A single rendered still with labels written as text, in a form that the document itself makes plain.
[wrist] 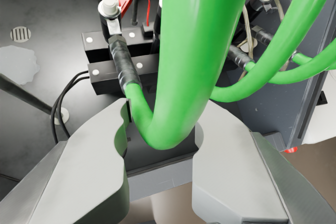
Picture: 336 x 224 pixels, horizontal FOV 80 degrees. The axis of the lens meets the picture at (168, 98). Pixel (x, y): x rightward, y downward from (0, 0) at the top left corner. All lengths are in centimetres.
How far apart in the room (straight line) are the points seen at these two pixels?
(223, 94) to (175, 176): 24
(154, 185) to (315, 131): 35
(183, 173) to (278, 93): 26
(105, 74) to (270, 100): 35
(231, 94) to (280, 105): 32
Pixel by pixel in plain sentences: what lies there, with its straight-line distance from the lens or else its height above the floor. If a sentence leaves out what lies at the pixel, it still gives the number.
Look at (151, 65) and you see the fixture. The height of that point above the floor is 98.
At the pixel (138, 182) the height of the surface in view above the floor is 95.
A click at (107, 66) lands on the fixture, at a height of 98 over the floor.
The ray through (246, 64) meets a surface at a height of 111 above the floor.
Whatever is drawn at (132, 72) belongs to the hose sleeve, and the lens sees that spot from 18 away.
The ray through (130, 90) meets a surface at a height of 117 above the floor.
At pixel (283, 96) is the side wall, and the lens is 47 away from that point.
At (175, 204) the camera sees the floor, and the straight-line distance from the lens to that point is 140.
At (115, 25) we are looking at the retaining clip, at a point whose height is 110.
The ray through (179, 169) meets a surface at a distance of 39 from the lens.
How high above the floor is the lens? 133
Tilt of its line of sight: 71 degrees down
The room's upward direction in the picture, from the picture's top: 39 degrees clockwise
